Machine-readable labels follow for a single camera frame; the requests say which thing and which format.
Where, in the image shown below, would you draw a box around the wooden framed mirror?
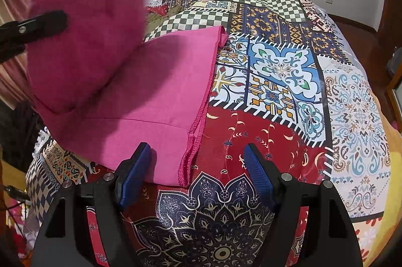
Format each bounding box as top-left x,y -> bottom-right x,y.
386,64 -> 402,131

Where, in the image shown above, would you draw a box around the olive khaki garment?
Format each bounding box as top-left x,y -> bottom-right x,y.
145,4 -> 184,35

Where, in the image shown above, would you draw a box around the orange yellow blanket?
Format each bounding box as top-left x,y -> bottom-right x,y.
351,91 -> 402,267

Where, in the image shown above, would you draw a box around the patchwork patterned bedspread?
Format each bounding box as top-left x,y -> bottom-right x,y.
27,0 -> 391,266

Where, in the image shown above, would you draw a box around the pink pants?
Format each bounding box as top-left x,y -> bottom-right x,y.
27,0 -> 228,187

